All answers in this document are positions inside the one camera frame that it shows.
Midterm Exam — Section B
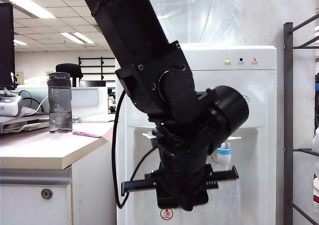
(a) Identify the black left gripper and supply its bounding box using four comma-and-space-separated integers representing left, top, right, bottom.
121, 160, 239, 212

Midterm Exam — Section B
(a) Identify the blue cold water tap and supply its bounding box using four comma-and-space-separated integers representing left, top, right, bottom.
215, 136, 242, 170

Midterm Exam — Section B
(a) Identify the white water dispenser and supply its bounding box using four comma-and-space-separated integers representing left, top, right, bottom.
115, 45, 278, 225

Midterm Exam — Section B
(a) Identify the light wooden desk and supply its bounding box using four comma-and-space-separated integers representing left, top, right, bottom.
0, 121, 118, 170

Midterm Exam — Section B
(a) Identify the water jug in plastic bag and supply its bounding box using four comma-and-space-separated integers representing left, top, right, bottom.
146, 0, 246, 46

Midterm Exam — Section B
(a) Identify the pink booklet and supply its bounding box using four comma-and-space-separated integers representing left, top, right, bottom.
72, 129, 107, 138

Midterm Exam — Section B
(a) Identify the black background monitor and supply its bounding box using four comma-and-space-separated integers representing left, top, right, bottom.
79, 80, 107, 88

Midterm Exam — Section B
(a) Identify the red and white package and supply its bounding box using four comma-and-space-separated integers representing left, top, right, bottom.
313, 174, 319, 204

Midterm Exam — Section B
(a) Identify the grey sports bottle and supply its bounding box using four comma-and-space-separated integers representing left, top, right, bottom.
47, 72, 73, 134

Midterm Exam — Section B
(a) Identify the white bottle on rack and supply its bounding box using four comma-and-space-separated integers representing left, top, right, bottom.
313, 126, 319, 153

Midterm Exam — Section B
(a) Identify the dark metal rack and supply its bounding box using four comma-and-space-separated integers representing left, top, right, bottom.
283, 12, 319, 225

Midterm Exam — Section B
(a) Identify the white drawer cabinet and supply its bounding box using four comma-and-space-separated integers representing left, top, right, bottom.
0, 169, 73, 225

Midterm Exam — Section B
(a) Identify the black office chair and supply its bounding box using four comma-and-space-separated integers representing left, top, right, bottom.
55, 63, 84, 88

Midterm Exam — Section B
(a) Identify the black and blue item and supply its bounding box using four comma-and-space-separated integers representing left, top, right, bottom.
314, 73, 319, 104

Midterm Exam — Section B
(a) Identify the grey document tray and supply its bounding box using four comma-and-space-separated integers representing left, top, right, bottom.
0, 114, 50, 134

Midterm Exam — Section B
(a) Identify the double ceiling light panel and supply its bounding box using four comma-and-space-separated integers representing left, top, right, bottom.
60, 32, 95, 44

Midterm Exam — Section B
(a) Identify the black computer monitor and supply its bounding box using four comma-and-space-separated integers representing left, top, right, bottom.
0, 2, 16, 91

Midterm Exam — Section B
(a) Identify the large ceiling light panel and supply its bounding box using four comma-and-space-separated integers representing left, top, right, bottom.
2, 0, 57, 19

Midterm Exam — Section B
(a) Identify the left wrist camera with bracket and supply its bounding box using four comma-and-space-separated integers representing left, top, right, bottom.
151, 124, 192, 152

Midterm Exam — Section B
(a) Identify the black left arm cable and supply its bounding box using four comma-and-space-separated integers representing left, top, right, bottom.
111, 90, 162, 210

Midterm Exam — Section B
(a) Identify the black background shelf frame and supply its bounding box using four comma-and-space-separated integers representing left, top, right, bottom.
78, 56, 117, 88

